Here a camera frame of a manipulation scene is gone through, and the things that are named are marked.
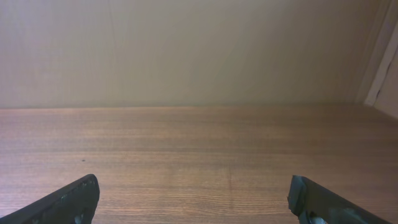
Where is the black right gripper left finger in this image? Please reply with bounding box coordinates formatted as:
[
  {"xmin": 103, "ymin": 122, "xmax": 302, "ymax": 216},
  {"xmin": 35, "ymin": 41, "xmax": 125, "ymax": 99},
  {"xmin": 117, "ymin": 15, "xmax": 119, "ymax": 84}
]
[{"xmin": 1, "ymin": 174, "xmax": 100, "ymax": 224}]

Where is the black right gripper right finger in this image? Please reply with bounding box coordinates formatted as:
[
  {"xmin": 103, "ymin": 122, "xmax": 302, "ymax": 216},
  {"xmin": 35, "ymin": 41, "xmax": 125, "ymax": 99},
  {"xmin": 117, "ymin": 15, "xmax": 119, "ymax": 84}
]
[{"xmin": 287, "ymin": 175, "xmax": 387, "ymax": 224}]

